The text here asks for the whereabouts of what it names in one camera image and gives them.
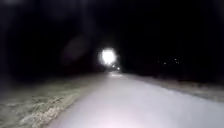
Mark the grey asphalt path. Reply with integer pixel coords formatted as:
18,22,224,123
46,70,224,128

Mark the dry grass verge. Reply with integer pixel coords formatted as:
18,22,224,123
0,72,109,128

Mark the bright street lamp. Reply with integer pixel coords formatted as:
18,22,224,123
99,47,119,67

